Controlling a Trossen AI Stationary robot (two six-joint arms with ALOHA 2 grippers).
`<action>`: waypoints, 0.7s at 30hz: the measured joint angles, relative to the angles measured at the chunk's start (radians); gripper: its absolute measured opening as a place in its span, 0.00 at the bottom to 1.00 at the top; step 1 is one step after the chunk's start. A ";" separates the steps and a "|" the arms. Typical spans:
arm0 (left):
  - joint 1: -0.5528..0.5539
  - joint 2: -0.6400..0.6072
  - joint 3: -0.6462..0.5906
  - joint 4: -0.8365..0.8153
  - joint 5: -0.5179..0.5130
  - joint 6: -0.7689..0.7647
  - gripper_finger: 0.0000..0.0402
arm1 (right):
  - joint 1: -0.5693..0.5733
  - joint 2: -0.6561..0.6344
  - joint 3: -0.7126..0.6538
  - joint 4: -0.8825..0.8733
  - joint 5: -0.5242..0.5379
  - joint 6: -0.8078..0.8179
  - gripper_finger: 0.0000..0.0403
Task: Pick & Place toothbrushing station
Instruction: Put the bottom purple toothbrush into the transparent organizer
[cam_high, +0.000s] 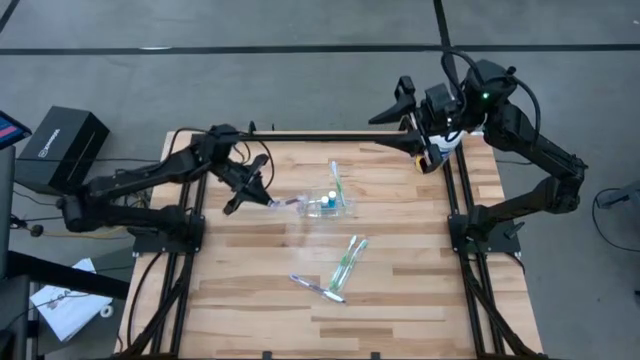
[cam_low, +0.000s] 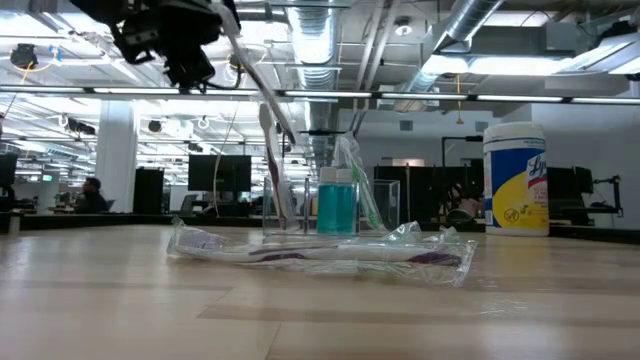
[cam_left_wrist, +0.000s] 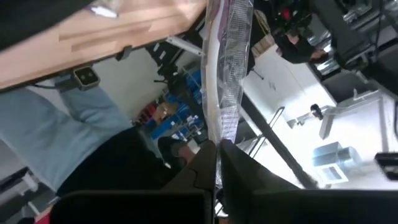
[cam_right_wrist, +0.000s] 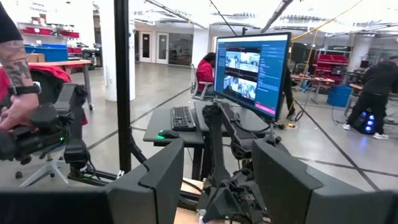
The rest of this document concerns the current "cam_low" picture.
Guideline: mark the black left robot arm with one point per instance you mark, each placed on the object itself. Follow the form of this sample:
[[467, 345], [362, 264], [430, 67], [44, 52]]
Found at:
[[95, 7]]

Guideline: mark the white building column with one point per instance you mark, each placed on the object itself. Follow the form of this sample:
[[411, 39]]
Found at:
[[116, 160]]

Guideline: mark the black ceiling-mounted device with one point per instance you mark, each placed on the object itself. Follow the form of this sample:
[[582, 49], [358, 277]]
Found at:
[[22, 55]]

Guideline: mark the black computer monitor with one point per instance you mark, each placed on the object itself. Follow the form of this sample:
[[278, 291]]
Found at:
[[220, 172], [7, 170]]

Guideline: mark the black cabinet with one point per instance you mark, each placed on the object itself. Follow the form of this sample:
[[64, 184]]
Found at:
[[148, 190]]

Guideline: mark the white ceiling dome sensor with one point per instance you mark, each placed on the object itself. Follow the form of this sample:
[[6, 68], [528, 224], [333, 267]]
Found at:
[[403, 29]]

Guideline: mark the person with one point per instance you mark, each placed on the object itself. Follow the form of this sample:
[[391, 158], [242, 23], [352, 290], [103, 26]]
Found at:
[[467, 205], [92, 200]]

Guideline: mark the clear acrylic organizer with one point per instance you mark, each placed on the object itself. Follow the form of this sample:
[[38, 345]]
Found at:
[[387, 200]]

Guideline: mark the black office partition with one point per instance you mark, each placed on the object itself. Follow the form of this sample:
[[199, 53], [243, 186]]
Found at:
[[425, 190]]

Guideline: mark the bright ceiling light panel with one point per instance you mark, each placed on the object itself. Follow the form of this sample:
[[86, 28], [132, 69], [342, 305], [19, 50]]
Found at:
[[515, 65]]

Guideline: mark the long ceiling strip light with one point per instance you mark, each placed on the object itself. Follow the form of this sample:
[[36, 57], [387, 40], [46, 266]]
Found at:
[[520, 98]]

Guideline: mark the blue yellow wipes canister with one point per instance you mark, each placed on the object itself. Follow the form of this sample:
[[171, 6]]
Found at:
[[515, 180]]

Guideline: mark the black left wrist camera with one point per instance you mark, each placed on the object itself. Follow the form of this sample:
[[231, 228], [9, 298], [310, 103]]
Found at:
[[190, 70]]

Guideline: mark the silver spiral air duct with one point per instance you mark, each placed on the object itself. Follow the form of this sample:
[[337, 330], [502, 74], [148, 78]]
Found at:
[[312, 40]]

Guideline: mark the silver slanted air duct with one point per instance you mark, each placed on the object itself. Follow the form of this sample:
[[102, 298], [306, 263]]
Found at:
[[465, 17]]

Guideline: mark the black background rig frame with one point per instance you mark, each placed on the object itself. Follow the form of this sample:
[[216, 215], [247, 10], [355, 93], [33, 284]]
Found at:
[[470, 138]]

